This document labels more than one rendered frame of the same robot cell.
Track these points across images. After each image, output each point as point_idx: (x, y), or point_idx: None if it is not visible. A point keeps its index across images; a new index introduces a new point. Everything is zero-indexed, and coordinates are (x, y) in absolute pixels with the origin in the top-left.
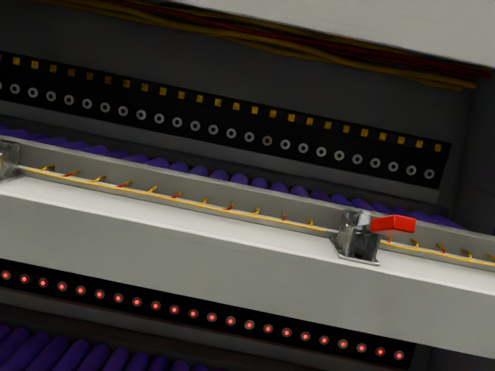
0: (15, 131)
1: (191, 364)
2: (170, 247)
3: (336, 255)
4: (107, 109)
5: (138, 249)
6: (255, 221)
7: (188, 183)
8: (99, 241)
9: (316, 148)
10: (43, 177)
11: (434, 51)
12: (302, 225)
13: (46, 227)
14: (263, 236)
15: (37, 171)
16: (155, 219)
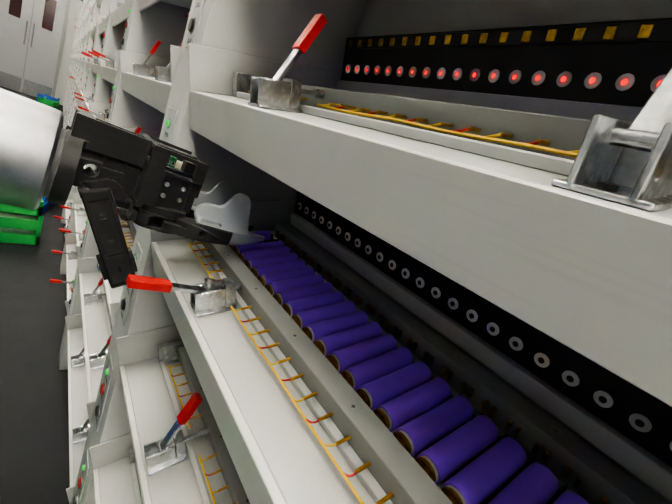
0: (284, 256)
1: None
2: (235, 435)
3: None
4: (358, 245)
5: (225, 418)
6: (339, 450)
7: (306, 370)
8: (214, 394)
9: (563, 369)
10: (244, 314)
11: (623, 372)
12: (360, 500)
13: (201, 364)
14: (307, 482)
15: (233, 311)
16: (242, 400)
